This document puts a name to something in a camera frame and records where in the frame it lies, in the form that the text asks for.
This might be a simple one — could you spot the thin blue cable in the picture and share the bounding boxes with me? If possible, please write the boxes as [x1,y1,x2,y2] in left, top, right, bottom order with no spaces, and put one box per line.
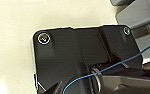
[62,49,150,94]

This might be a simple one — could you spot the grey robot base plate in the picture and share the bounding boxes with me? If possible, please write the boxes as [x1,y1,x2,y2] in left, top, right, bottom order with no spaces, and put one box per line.
[32,23,146,94]

